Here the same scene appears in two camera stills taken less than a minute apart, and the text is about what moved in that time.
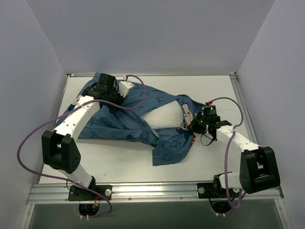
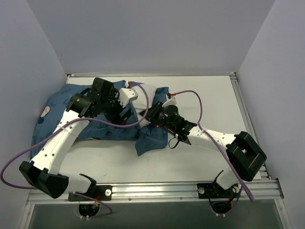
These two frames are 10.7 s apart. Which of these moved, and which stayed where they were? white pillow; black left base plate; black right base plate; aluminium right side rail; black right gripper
Moved: white pillow; black right gripper
Stayed: aluminium right side rail; black right base plate; black left base plate
